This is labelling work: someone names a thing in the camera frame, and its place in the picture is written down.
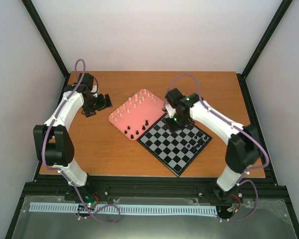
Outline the light blue cable duct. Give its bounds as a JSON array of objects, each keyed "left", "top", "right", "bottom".
[{"left": 28, "top": 202, "right": 217, "bottom": 217}]

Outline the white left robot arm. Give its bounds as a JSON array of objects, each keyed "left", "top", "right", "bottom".
[{"left": 33, "top": 73, "right": 112, "bottom": 201}]

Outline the black aluminium frame base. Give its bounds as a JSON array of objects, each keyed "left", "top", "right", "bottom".
[{"left": 21, "top": 175, "right": 289, "bottom": 205}]

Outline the pink plastic tray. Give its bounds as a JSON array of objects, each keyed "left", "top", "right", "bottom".
[{"left": 108, "top": 89, "right": 164, "bottom": 140}]

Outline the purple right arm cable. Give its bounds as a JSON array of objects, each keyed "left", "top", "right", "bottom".
[{"left": 167, "top": 74, "right": 270, "bottom": 223}]

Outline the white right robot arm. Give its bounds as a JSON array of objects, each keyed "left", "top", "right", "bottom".
[{"left": 163, "top": 88, "right": 269, "bottom": 198}]

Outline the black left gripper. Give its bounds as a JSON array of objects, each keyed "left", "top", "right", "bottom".
[{"left": 83, "top": 94, "right": 113, "bottom": 118}]

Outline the black and white chessboard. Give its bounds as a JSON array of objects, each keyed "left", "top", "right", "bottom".
[{"left": 137, "top": 114, "right": 212, "bottom": 177}]

